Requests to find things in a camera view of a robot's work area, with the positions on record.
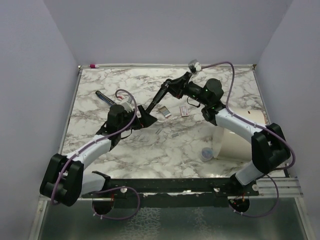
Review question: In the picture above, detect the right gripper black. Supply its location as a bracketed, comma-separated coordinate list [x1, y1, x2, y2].
[162, 71, 210, 106]

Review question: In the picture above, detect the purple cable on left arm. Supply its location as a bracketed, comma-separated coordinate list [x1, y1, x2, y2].
[49, 88, 138, 206]

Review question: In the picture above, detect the purple cable right base loop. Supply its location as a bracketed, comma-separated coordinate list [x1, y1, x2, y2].
[231, 173, 281, 217]

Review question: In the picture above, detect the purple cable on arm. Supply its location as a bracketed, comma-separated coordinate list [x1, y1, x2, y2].
[49, 88, 138, 206]
[199, 59, 297, 171]

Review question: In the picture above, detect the black stapler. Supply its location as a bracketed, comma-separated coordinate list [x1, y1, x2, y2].
[145, 83, 169, 114]

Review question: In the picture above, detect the red white staple box sleeve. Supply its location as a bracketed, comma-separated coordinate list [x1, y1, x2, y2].
[179, 105, 190, 117]

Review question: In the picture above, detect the large white paper roll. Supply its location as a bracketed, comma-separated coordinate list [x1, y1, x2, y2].
[212, 107, 266, 163]

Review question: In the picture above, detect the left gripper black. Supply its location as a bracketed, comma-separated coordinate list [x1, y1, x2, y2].
[118, 105, 157, 133]

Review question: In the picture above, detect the clear jar of paper clips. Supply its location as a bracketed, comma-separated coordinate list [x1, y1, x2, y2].
[200, 147, 214, 162]

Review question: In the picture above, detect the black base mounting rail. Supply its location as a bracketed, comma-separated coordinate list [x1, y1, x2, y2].
[81, 176, 261, 208]

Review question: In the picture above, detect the purple cable left base loop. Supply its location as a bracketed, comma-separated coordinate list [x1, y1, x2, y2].
[91, 187, 141, 221]

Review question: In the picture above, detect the blue stapler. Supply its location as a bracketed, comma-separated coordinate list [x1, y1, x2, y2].
[95, 90, 116, 106]

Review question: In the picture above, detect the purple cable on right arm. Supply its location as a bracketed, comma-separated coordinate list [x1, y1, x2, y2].
[199, 59, 297, 171]

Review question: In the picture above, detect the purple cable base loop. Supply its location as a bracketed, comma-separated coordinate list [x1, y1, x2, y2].
[231, 173, 281, 217]
[91, 187, 141, 221]

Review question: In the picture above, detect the aluminium frame rail front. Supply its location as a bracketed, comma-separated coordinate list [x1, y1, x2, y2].
[38, 176, 305, 201]

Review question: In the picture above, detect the open staple box tray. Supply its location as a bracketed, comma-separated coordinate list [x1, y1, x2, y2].
[158, 106, 172, 118]

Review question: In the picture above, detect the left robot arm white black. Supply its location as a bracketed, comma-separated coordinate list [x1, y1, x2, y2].
[39, 104, 157, 207]

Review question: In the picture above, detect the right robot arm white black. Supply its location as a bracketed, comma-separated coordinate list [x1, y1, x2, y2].
[164, 72, 291, 196]

